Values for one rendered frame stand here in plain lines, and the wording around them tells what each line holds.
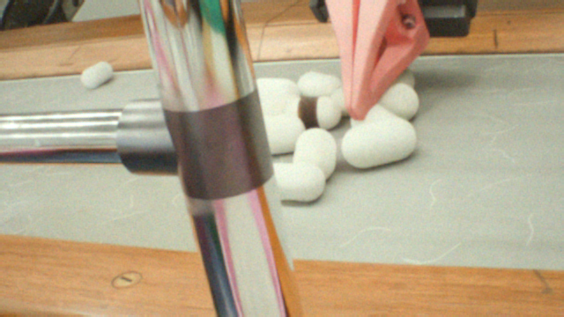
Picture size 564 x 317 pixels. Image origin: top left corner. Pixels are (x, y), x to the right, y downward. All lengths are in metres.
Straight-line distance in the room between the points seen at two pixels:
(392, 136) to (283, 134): 0.06
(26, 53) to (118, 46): 0.11
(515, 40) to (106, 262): 0.34
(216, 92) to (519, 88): 0.33
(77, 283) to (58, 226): 0.12
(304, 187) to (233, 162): 0.19
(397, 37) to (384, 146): 0.09
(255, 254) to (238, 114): 0.04
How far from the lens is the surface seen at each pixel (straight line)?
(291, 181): 0.38
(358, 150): 0.40
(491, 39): 0.57
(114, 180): 0.46
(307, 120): 0.46
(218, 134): 0.18
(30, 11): 1.05
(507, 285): 0.26
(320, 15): 0.50
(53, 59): 0.75
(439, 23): 0.47
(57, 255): 0.34
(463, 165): 0.40
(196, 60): 0.18
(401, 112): 0.45
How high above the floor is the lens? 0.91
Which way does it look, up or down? 22 degrees down
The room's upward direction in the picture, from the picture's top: 11 degrees counter-clockwise
